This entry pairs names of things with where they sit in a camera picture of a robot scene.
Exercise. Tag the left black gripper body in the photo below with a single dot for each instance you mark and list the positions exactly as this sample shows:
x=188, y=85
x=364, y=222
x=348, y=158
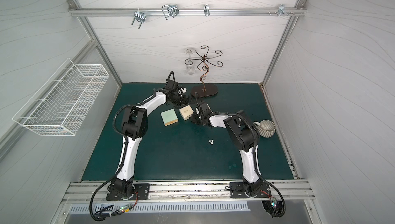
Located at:
x=182, y=99

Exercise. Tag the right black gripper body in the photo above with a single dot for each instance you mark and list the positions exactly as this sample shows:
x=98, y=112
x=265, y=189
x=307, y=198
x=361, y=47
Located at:
x=199, y=116

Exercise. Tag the small cream jewelry box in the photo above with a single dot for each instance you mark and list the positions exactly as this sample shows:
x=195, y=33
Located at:
x=186, y=112

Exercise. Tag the mint green jewelry box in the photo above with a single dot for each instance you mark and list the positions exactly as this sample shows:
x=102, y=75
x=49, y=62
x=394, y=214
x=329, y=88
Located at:
x=169, y=117

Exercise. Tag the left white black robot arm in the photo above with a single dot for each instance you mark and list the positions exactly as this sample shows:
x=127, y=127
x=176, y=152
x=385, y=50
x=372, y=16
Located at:
x=131, y=121

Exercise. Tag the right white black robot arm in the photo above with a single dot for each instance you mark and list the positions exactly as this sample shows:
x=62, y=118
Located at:
x=244, y=136

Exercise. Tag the bronze swirl jewelry stand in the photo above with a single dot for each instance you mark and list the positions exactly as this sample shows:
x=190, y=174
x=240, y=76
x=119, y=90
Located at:
x=205, y=89

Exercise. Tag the grey ribbed ceramic cup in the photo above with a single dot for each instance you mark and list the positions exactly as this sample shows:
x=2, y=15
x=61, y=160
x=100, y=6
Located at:
x=266, y=128

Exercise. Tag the metal hook clamp centre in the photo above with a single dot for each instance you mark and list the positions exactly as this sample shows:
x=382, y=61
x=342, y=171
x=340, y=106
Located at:
x=170, y=10

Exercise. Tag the metal hook clamp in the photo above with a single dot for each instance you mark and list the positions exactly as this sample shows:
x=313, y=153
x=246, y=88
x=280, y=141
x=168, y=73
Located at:
x=170, y=10
x=139, y=17

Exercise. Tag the metal hook clamp left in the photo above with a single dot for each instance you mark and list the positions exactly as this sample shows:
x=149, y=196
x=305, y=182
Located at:
x=139, y=17

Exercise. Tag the metal clamp right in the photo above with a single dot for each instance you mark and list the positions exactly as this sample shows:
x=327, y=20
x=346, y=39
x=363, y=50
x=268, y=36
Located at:
x=281, y=12

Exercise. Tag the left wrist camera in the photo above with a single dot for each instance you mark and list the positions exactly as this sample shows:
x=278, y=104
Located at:
x=174, y=87

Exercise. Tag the clear glass on wall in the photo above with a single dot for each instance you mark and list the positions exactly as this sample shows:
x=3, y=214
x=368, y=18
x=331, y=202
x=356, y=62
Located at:
x=190, y=67

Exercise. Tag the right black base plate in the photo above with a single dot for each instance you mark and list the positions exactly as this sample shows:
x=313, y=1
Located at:
x=237, y=190

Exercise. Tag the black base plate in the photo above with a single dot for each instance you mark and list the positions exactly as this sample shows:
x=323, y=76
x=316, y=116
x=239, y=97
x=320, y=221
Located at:
x=237, y=190
x=137, y=191

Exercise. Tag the metal ring clamp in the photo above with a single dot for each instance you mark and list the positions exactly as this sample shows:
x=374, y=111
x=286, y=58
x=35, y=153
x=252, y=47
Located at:
x=206, y=10

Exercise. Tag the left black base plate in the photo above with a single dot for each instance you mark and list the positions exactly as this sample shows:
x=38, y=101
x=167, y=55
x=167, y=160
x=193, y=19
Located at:
x=137, y=191

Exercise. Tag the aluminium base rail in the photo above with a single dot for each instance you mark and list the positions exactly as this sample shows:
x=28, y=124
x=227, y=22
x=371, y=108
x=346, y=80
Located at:
x=165, y=191

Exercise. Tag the white wire basket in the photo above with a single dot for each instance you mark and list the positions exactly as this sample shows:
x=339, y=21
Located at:
x=60, y=106

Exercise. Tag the white slotted cable duct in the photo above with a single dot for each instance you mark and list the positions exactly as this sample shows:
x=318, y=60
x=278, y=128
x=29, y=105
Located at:
x=167, y=207

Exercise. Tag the aluminium overhead rail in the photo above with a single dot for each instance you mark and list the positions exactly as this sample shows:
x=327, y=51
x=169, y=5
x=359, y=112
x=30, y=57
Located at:
x=184, y=12

